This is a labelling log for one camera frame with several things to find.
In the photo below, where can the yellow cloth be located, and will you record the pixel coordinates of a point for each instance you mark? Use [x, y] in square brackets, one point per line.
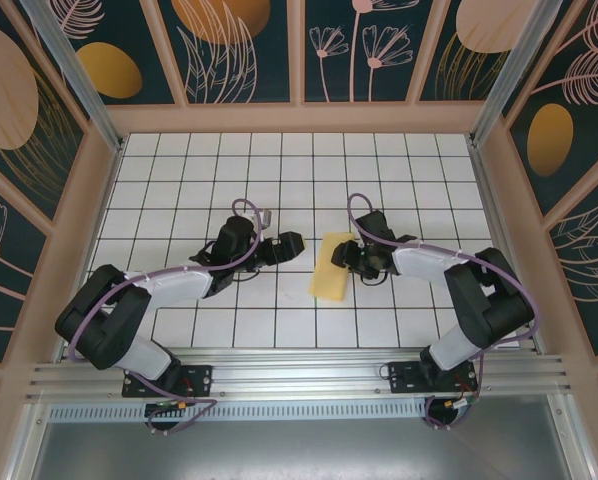
[329, 285]

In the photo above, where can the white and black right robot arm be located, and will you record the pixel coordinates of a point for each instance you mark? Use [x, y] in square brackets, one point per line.
[419, 262]

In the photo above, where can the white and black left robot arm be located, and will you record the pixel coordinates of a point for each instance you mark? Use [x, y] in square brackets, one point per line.
[179, 285]

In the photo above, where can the grey metal sheet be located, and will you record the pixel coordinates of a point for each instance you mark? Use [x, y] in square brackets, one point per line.
[299, 450]

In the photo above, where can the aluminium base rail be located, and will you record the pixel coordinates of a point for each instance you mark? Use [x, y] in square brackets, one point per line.
[299, 370]

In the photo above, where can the aluminium frame post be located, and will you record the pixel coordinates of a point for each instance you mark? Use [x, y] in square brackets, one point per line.
[86, 85]
[511, 75]

